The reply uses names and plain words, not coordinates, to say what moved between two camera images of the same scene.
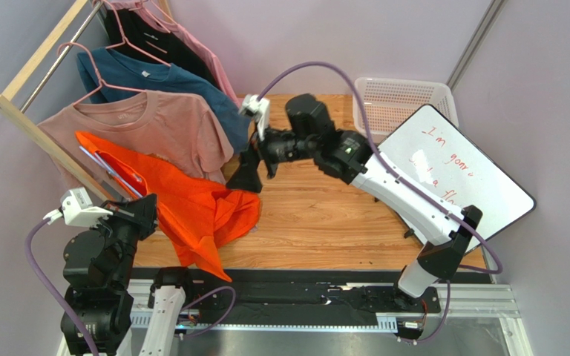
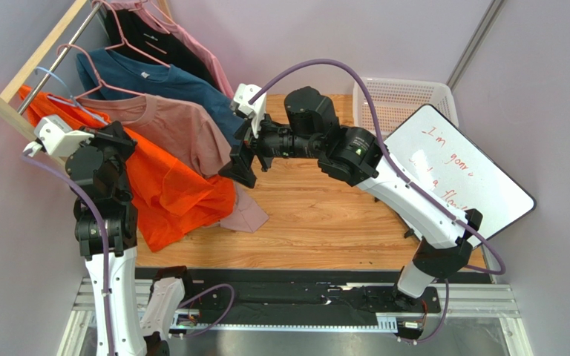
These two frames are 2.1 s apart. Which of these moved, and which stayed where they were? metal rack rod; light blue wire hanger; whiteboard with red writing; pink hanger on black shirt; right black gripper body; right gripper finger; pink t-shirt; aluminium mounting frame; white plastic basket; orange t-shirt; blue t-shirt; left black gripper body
Moved: right gripper finger; left black gripper body; light blue wire hanger; orange t-shirt
Stayed: pink t-shirt; aluminium mounting frame; white plastic basket; right black gripper body; pink hanger on black shirt; whiteboard with red writing; blue t-shirt; metal rack rod
